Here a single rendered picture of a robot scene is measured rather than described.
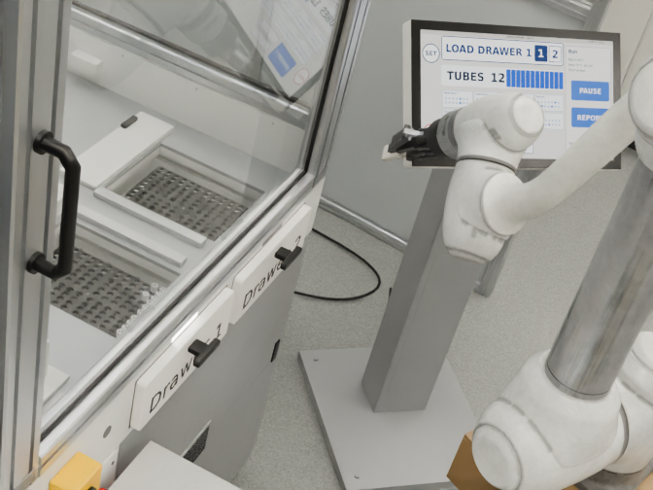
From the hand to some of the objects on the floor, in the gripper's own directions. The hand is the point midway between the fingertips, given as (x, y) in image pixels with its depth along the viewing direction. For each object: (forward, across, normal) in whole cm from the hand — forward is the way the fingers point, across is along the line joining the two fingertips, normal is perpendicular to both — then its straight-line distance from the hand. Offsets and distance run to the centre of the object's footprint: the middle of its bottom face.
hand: (395, 151), depth 213 cm
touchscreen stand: (+81, -65, +45) cm, 113 cm away
